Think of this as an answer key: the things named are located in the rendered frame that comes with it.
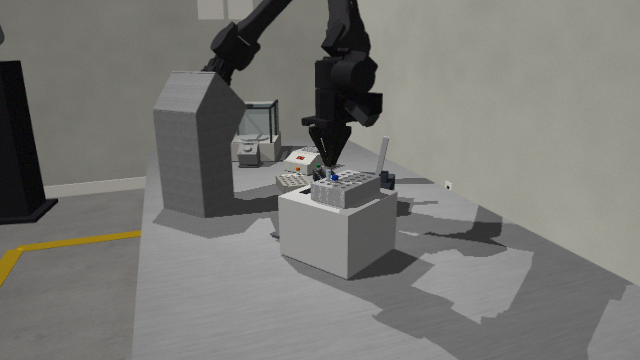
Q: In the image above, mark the white tube rack with round holes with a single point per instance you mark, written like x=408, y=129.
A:
x=290, y=182

